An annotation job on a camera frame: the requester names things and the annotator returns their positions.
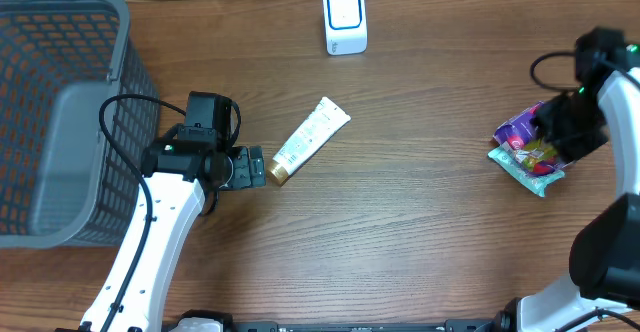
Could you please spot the green yellow snack pack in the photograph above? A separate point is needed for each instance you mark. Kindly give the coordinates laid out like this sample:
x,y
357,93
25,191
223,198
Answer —
x,y
536,152

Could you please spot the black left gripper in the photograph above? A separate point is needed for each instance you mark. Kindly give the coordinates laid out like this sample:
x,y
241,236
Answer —
x,y
250,164

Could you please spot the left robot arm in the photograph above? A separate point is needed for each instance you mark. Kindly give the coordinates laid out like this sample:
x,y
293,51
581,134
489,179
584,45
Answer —
x,y
180,177

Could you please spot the grey plastic mesh basket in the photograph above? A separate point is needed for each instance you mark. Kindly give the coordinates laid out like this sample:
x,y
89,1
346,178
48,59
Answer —
x,y
76,104

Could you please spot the purple red pad pack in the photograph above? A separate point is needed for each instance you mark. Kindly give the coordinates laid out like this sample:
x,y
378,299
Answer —
x,y
518,131

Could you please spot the teal wet wipes pack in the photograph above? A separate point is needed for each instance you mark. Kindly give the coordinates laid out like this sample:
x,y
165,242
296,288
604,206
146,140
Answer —
x,y
536,184

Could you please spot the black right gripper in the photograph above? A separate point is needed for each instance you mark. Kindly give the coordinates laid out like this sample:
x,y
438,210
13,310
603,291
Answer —
x,y
547,125

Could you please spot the white tube gold cap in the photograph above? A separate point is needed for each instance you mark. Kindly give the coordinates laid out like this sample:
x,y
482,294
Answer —
x,y
315,131

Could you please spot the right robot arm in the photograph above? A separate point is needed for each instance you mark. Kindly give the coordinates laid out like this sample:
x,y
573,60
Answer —
x,y
602,280

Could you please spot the white barcode scanner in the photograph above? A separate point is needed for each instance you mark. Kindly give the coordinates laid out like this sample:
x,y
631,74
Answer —
x,y
345,25

